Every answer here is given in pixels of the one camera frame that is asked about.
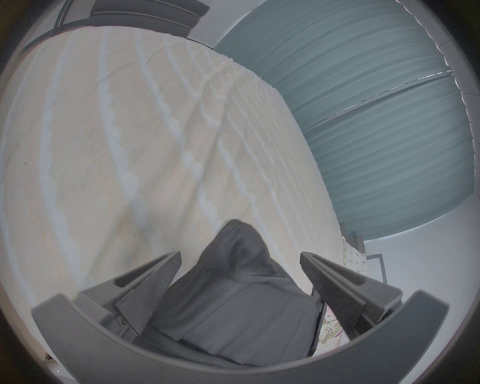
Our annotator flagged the white printed garment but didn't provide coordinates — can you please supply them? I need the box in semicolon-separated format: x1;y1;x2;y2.
317;305;344;344

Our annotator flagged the black chest of drawers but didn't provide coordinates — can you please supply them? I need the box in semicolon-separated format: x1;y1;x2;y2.
56;0;211;49

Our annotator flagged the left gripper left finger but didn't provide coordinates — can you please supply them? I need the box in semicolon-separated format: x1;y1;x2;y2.
77;250;184;337

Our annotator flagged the black T-shirt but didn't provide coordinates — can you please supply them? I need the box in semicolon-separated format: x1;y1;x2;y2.
133;219;327;367

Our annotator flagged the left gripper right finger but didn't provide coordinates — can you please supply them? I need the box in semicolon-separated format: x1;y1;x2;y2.
300;252;404;339

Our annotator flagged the bed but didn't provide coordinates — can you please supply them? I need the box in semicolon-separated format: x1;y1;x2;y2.
0;25;388;357

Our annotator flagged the grey bedside table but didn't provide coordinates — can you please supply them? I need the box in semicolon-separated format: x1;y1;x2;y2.
339;223;365;250

